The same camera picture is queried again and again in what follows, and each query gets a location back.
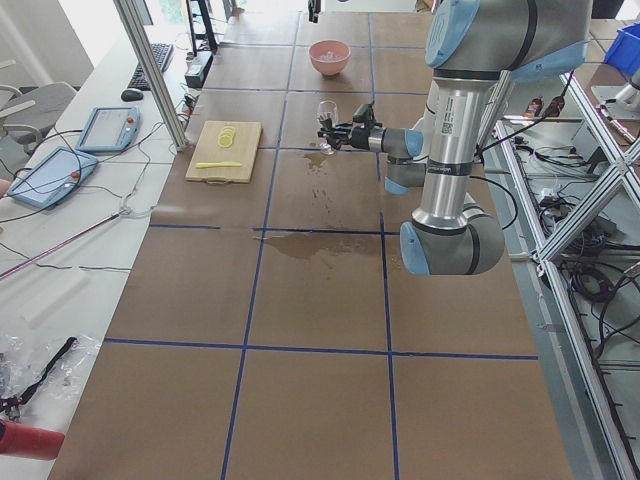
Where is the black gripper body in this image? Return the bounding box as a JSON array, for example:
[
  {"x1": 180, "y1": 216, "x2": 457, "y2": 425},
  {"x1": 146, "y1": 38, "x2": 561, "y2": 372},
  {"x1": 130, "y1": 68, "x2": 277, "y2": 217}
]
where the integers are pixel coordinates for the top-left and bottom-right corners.
[{"x1": 334, "y1": 124, "x2": 386, "y2": 150}]

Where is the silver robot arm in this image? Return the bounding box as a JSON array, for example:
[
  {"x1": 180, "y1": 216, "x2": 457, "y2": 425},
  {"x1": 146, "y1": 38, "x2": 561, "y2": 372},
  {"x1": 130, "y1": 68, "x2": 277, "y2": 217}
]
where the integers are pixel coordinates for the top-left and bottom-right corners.
[{"x1": 318, "y1": 1, "x2": 592, "y2": 275}]

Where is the clear wine glass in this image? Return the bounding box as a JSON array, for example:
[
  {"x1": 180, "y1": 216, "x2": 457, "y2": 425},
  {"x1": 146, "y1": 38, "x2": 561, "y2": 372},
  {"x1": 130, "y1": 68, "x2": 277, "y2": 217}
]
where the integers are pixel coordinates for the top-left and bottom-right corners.
[{"x1": 317, "y1": 100, "x2": 339, "y2": 155}]

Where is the pink bowl of ice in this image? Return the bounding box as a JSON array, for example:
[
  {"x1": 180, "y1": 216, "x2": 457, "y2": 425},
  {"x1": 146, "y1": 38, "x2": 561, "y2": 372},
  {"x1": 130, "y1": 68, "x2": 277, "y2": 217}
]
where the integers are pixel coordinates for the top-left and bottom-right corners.
[{"x1": 308, "y1": 40, "x2": 351, "y2": 76}]

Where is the yellow lemon slice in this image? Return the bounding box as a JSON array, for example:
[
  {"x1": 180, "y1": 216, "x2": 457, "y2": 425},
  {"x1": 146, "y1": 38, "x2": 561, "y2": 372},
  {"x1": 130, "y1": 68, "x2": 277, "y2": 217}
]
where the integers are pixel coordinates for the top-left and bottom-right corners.
[{"x1": 217, "y1": 125, "x2": 236, "y2": 149}]

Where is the bamboo cutting board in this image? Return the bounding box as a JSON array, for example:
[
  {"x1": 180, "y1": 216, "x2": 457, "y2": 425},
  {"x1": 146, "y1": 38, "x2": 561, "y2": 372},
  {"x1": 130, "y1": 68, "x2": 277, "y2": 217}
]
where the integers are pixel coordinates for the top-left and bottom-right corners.
[{"x1": 185, "y1": 120, "x2": 262, "y2": 183}]

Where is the yellow plastic knife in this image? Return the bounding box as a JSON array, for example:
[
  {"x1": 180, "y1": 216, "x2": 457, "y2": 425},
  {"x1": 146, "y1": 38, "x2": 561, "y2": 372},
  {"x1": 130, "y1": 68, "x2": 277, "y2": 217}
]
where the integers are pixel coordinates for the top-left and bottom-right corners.
[{"x1": 195, "y1": 161, "x2": 243, "y2": 169}]

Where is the black keyboard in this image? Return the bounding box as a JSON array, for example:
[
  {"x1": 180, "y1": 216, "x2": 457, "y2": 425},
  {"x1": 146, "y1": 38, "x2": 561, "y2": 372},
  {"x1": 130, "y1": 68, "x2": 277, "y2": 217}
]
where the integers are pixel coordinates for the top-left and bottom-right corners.
[{"x1": 127, "y1": 42, "x2": 176, "y2": 91}]

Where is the black computer mouse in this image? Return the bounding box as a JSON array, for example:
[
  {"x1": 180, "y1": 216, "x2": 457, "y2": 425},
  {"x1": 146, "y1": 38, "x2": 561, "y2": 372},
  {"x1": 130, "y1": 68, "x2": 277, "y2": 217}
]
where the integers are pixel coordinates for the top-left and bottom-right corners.
[{"x1": 120, "y1": 88, "x2": 144, "y2": 102}]

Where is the blue teach pendant far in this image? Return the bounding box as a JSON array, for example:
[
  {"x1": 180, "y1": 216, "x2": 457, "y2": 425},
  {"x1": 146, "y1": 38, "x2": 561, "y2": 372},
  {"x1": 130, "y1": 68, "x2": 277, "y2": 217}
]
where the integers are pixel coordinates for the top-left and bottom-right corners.
[{"x1": 76, "y1": 106, "x2": 140, "y2": 155}]

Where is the blue teach pendant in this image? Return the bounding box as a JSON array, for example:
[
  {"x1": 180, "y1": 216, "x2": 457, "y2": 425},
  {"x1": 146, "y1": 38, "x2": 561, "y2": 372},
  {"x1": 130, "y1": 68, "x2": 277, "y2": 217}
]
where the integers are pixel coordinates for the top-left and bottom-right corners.
[
  {"x1": 76, "y1": 106, "x2": 140, "y2": 155},
  {"x1": 7, "y1": 147, "x2": 98, "y2": 209}
]

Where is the blue teach pendant near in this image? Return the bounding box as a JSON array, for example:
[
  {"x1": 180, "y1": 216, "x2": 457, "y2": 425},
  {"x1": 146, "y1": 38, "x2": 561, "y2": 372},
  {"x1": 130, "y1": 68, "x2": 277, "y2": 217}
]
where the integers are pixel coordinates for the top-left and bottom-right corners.
[{"x1": 7, "y1": 147, "x2": 98, "y2": 209}]

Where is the red fire extinguisher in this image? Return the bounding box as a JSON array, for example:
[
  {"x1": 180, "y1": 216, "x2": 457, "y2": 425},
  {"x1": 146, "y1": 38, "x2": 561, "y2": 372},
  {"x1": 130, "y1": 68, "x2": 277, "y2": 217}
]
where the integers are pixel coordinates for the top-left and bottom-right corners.
[{"x1": 0, "y1": 420, "x2": 65, "y2": 460}]

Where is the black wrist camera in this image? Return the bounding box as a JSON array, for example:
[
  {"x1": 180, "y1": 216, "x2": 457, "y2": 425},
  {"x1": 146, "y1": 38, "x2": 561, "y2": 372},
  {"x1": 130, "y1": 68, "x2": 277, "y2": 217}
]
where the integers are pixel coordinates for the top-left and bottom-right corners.
[{"x1": 352, "y1": 103, "x2": 378, "y2": 129}]

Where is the aluminium frame post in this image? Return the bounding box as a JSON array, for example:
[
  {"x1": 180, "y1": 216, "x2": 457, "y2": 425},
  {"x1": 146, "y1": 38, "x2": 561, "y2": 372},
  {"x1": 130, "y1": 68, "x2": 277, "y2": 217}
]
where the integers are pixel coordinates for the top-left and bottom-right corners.
[{"x1": 113, "y1": 0, "x2": 188, "y2": 152}]

